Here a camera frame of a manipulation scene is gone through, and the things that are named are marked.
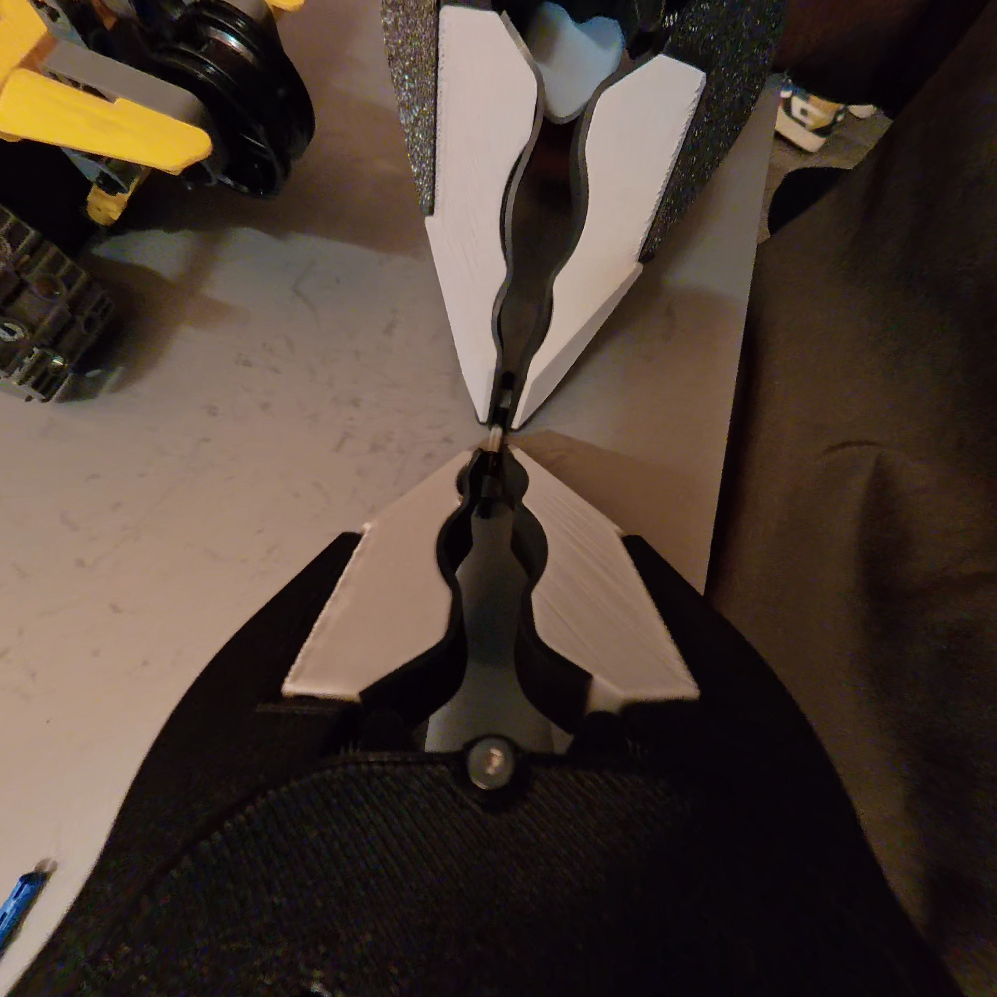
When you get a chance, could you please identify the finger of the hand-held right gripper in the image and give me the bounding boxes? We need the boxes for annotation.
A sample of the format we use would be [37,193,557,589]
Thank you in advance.
[508,55,708,431]
[427,4,544,425]

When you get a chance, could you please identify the white yellow navy sneaker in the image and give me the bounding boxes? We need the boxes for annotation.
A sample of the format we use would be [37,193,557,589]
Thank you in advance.
[773,74,848,154]

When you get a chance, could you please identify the yellow black toy tracked vehicle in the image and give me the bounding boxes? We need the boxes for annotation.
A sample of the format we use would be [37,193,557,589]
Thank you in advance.
[0,0,316,406]

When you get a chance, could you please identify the blue toy pin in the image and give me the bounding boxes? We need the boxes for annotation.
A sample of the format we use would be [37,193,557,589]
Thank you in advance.
[0,859,57,958]

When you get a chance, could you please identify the long grey black axle assembly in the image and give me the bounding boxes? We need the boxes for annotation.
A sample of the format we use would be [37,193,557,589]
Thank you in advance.
[474,372,517,521]

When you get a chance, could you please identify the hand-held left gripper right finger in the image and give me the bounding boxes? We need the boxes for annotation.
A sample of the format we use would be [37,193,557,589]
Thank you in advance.
[502,448,701,737]

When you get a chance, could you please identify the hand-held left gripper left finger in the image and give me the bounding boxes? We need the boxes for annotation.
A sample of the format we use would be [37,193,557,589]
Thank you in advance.
[280,449,488,708]

